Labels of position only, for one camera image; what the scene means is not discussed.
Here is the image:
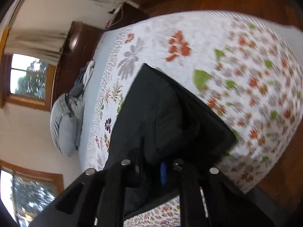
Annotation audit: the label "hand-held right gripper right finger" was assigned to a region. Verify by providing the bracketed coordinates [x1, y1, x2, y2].
[160, 158, 276, 227]

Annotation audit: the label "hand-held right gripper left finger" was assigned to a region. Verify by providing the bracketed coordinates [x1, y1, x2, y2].
[28, 158, 143, 227]

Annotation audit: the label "black pants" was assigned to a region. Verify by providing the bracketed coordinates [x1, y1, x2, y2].
[104, 63, 238, 218]

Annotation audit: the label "grey pillow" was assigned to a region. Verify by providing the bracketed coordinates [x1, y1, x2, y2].
[50, 93, 80, 158]
[67, 94, 86, 150]

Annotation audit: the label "wooden framed window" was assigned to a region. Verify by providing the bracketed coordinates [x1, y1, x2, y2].
[0, 159, 64, 227]
[0, 52, 58, 112]

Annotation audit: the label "pile of grey clothes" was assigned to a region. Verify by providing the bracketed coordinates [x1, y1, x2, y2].
[70, 60, 96, 98]

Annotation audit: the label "floral printed bedsheet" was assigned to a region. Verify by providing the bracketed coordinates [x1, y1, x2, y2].
[84, 9, 303, 227]

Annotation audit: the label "dark wooden headboard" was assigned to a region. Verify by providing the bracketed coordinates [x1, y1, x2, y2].
[51, 21, 106, 112]

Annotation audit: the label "dark wooden nightstand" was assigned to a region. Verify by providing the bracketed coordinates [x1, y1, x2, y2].
[105, 2, 150, 31]

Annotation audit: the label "beige curtain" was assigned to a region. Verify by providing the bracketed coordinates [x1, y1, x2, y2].
[3, 26, 70, 65]

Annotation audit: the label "white cable bundle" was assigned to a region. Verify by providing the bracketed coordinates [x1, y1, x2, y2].
[105, 5, 126, 29]

